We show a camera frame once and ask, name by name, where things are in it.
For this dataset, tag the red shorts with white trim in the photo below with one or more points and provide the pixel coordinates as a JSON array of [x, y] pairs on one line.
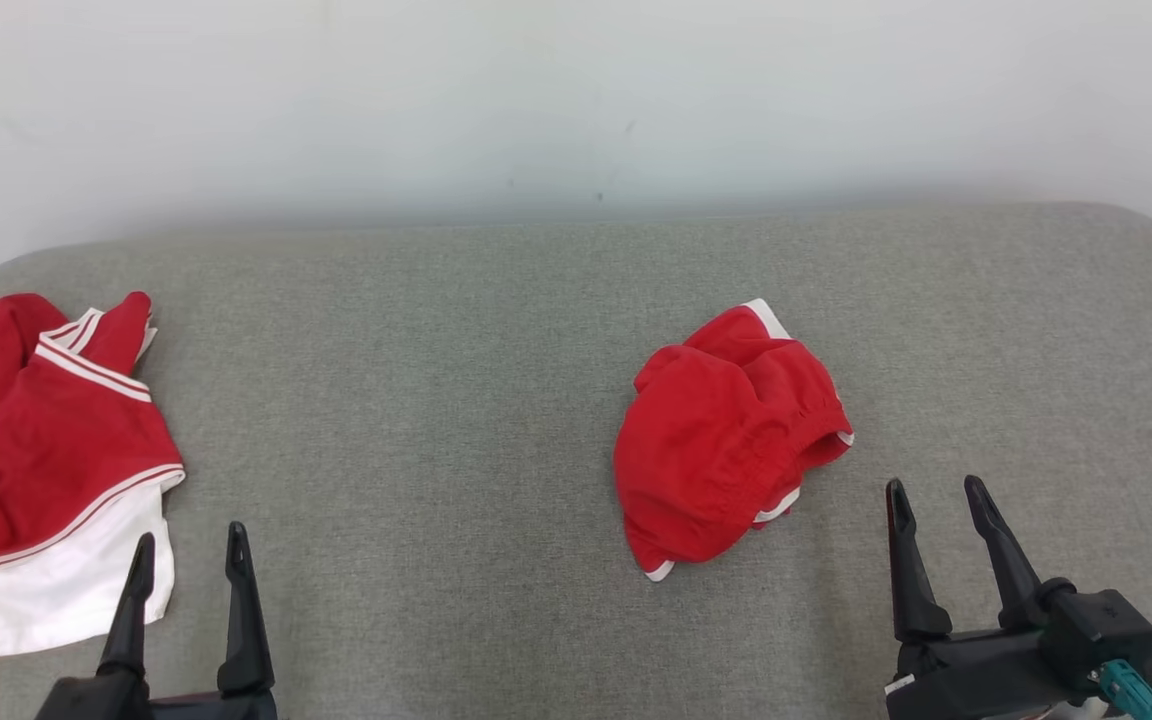
[[706, 450]]

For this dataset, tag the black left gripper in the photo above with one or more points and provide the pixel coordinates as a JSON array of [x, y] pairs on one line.
[[96, 702]]

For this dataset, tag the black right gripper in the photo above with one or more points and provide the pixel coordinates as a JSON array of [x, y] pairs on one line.
[[996, 675]]

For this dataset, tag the red and white jersey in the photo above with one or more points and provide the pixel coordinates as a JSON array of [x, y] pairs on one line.
[[36, 450]]

